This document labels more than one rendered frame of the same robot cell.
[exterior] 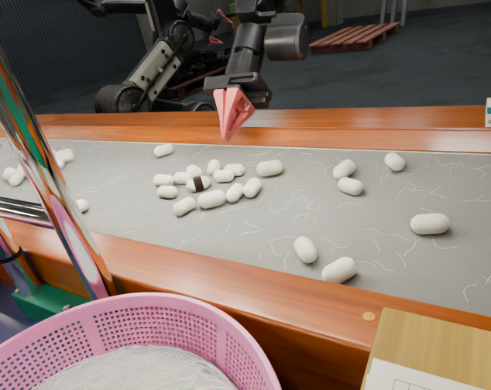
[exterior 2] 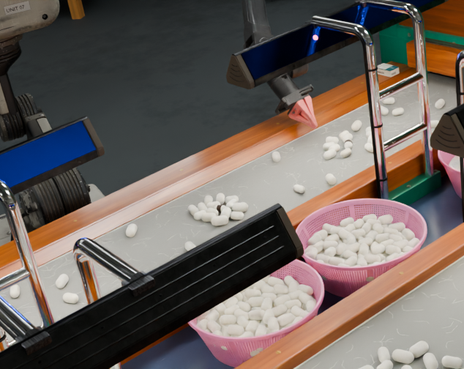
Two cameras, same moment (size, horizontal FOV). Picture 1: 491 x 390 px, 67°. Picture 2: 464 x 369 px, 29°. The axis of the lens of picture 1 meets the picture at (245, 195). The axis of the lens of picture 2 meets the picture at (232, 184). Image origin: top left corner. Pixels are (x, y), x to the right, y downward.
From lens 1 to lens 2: 2.14 m
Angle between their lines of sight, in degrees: 59
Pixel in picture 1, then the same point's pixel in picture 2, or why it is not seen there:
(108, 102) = (72, 191)
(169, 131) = (246, 153)
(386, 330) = not seen: outside the picture
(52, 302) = (399, 192)
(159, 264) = not seen: hidden behind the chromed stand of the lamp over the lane
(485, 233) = (448, 99)
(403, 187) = (407, 105)
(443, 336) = not seen: outside the picture
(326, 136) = (341, 108)
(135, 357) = (455, 162)
